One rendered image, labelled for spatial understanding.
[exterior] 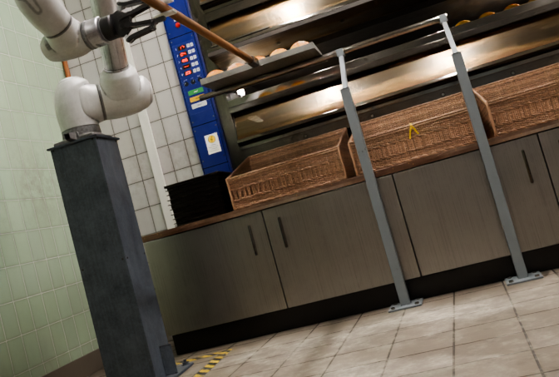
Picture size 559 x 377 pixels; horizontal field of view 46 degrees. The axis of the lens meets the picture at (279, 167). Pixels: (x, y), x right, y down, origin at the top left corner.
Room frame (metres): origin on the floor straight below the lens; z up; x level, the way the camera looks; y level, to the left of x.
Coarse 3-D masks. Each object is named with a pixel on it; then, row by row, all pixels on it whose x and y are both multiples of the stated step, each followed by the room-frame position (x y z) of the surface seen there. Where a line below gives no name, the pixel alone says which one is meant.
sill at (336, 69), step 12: (540, 0) 3.13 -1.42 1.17; (552, 0) 3.12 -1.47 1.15; (504, 12) 3.18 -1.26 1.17; (516, 12) 3.16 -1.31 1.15; (468, 24) 3.22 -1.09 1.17; (480, 24) 3.21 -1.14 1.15; (432, 36) 3.26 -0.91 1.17; (444, 36) 3.25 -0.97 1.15; (396, 48) 3.31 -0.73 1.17; (408, 48) 3.29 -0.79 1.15; (360, 60) 3.36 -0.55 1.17; (372, 60) 3.34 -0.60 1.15; (324, 72) 3.40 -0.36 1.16; (336, 72) 3.39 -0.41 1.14; (288, 84) 3.45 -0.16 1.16; (300, 84) 3.44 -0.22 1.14; (252, 96) 3.50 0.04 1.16; (264, 96) 3.49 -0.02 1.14
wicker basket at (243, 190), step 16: (304, 144) 3.41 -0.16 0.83; (320, 144) 3.39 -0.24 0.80; (336, 144) 3.36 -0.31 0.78; (256, 160) 3.47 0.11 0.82; (272, 160) 3.45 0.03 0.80; (288, 160) 3.43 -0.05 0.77; (304, 160) 2.96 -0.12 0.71; (320, 160) 2.94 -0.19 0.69; (336, 160) 2.92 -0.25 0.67; (240, 176) 3.03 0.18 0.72; (256, 176) 3.01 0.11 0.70; (272, 176) 2.99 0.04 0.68; (288, 176) 3.41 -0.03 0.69; (320, 176) 2.95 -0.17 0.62; (336, 176) 2.93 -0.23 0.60; (352, 176) 3.07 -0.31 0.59; (240, 192) 3.03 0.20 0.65; (256, 192) 3.44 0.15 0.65; (272, 192) 3.00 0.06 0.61; (288, 192) 2.98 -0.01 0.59; (240, 208) 3.03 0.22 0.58
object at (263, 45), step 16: (368, 0) 3.18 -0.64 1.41; (384, 0) 3.20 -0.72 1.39; (400, 0) 3.24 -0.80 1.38; (416, 0) 3.27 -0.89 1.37; (320, 16) 3.24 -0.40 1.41; (336, 16) 3.25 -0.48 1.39; (352, 16) 3.29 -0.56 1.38; (368, 16) 3.32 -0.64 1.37; (272, 32) 3.31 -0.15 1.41; (288, 32) 3.32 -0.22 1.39; (304, 32) 3.35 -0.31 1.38; (320, 32) 3.39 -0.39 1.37; (240, 48) 3.37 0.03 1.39; (256, 48) 3.41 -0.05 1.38; (272, 48) 3.45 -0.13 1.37; (224, 64) 3.51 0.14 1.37
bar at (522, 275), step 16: (400, 32) 2.94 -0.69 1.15; (448, 32) 2.81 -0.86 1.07; (352, 48) 2.99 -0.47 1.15; (304, 64) 3.05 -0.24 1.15; (464, 64) 2.66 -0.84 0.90; (256, 80) 3.11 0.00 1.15; (464, 80) 2.67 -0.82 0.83; (208, 96) 3.17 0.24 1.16; (464, 96) 2.67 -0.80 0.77; (352, 112) 2.78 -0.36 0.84; (352, 128) 2.79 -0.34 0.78; (480, 128) 2.67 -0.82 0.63; (480, 144) 2.67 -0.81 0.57; (368, 160) 2.78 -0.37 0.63; (368, 176) 2.79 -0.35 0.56; (496, 176) 2.67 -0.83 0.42; (496, 192) 2.67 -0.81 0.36; (384, 224) 2.78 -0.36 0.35; (512, 224) 2.66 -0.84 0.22; (384, 240) 2.79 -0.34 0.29; (512, 240) 2.67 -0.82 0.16; (512, 256) 2.67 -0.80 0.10; (400, 272) 2.78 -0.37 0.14; (400, 288) 2.79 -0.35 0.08; (400, 304) 2.79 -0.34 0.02; (416, 304) 2.74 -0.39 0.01
